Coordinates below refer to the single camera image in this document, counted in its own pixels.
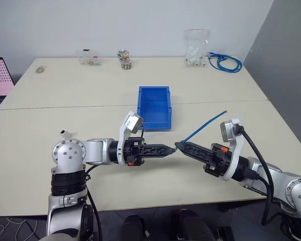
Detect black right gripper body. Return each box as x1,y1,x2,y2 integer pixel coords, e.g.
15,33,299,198
202,143,233,178

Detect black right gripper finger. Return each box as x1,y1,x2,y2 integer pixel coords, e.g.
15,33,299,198
174,144,211,165
176,141,214,158

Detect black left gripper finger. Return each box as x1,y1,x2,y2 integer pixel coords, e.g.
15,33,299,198
141,150,175,159
141,144,175,152

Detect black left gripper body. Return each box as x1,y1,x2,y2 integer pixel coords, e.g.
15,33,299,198
123,137,144,167

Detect short blue network cable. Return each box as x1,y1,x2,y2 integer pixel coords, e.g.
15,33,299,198
174,109,229,151

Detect blue plastic bin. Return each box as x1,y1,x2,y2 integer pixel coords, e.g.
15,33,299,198
135,85,173,132

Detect dark rounded shape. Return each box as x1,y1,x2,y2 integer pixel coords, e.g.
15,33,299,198
170,209,218,241
120,214,146,241

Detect clear jar of colourful beads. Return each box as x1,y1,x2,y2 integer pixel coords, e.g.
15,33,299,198
117,49,133,71

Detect clear bag of white couplers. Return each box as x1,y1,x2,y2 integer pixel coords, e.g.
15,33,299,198
183,28,211,68

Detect clear box of small parts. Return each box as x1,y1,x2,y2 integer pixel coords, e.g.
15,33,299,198
76,48,103,67

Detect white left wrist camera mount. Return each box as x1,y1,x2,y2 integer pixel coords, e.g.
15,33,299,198
117,111,144,166

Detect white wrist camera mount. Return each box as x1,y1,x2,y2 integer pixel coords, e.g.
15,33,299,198
220,118,245,182
117,111,144,166

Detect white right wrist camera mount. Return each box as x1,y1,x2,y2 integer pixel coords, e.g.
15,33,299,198
220,118,245,182

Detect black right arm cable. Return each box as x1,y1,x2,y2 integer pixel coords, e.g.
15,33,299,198
234,125,283,226

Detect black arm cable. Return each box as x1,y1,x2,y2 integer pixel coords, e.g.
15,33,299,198
84,164,103,241
234,125,283,226

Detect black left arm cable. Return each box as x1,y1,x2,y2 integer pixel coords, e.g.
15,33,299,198
84,164,103,241

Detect coiled blue network cable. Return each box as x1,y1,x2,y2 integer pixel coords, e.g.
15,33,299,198
207,51,243,73

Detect white floor cables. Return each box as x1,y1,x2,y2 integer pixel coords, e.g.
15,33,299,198
0,216,47,241

